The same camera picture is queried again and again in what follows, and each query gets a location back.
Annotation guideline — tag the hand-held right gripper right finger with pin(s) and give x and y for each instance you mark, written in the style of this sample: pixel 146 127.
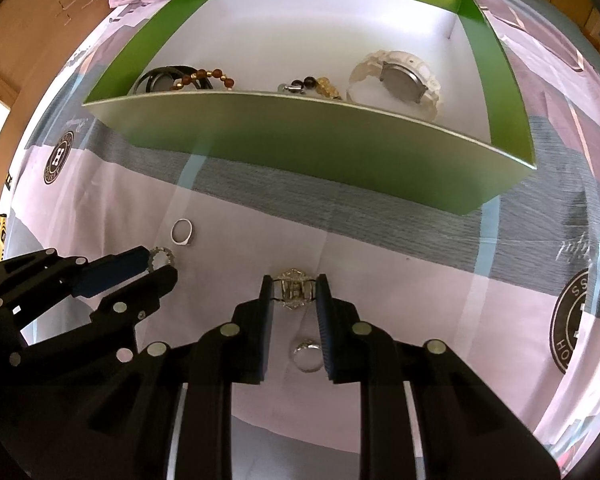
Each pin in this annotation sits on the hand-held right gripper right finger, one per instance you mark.
pixel 327 330

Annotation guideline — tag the black yellow toy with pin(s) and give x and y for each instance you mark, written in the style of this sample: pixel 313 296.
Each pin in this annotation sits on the black yellow toy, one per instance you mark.
pixel 0 232

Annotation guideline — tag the green cardboard box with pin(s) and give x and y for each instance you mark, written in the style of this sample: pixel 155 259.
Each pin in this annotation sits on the green cardboard box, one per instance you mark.
pixel 305 135

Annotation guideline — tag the wooden headboard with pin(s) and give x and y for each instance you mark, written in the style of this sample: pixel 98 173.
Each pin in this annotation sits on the wooden headboard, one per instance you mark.
pixel 25 35

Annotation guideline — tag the black wrist band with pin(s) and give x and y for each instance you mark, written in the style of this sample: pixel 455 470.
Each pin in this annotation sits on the black wrist band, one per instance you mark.
pixel 141 82

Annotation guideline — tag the silver bangle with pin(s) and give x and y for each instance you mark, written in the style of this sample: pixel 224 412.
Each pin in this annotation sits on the silver bangle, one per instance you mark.
pixel 162 82

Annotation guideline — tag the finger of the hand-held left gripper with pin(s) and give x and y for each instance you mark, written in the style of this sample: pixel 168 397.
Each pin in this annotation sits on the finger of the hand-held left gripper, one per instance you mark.
pixel 110 270
pixel 145 287

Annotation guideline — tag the white wrist watch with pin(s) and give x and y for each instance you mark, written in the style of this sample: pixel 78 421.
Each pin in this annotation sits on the white wrist watch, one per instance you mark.
pixel 400 80

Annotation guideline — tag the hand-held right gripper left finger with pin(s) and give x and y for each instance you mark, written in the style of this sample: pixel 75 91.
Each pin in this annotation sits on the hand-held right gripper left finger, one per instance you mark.
pixel 266 330

